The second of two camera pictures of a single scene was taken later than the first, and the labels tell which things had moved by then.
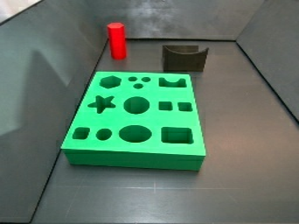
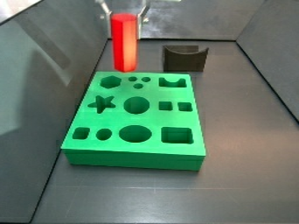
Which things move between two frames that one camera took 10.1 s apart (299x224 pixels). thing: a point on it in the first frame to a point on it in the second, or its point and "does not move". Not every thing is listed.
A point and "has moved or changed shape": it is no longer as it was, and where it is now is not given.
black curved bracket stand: (184, 58) does not move
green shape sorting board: (139, 122) does not move
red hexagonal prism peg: (117, 38) has moved or changed shape
